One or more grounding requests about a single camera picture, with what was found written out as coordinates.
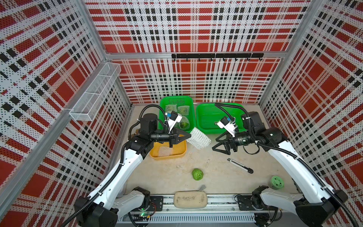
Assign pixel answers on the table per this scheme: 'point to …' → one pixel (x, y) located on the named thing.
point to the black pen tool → (240, 166)
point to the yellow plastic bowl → (180, 149)
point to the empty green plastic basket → (184, 105)
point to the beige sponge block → (190, 199)
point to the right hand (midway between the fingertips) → (218, 145)
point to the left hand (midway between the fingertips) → (190, 135)
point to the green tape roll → (276, 182)
